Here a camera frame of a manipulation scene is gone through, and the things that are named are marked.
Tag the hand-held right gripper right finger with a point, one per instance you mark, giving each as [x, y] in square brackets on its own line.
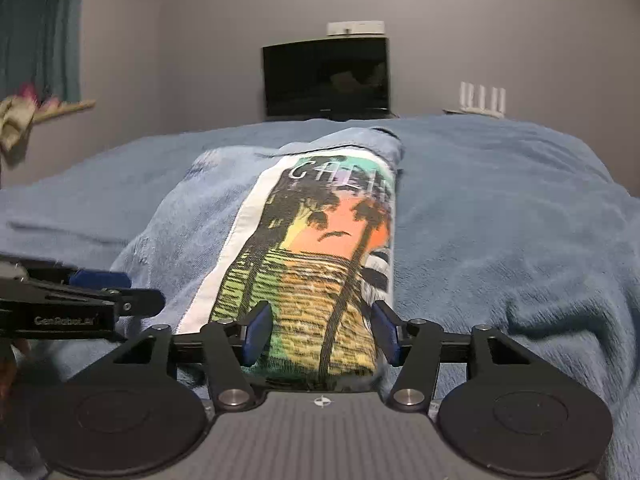
[385, 332]

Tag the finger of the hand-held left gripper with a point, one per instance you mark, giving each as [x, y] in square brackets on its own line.
[145, 302]
[100, 278]

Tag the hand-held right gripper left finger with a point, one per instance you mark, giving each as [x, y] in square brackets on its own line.
[255, 335]

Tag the blue palm print t-shirt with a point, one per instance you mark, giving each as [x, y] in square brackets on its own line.
[310, 260]

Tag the blue fleece blanket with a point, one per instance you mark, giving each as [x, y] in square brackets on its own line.
[500, 220]

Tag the wooden rod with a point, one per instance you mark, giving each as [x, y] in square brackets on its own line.
[70, 108]

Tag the floral cloth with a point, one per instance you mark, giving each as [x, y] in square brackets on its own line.
[15, 120]

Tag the white router with antennas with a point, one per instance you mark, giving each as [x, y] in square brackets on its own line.
[482, 100]

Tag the teal curtain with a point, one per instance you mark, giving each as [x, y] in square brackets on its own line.
[40, 30]

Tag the black flat screen television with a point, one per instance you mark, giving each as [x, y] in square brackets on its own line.
[325, 80]

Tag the white box with black dot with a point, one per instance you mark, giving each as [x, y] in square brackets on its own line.
[356, 28]

